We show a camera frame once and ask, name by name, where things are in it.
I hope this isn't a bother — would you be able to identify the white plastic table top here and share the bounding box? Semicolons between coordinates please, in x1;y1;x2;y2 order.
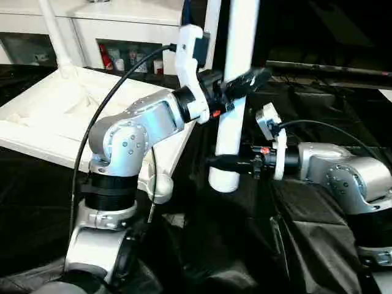
0;66;197;204

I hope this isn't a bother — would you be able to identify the black plastic mat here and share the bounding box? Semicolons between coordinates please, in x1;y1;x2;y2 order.
0;61;392;294

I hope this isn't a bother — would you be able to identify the white glass-door cabinet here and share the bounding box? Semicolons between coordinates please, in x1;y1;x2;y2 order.
0;0;212;73

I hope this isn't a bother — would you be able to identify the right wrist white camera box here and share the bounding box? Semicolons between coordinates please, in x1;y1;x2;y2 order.
254;103;288;181

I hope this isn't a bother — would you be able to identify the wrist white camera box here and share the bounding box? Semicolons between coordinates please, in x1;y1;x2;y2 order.
175;24;212;124
254;103;288;181

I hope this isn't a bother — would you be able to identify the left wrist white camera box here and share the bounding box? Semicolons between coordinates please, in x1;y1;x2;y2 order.
175;24;212;124

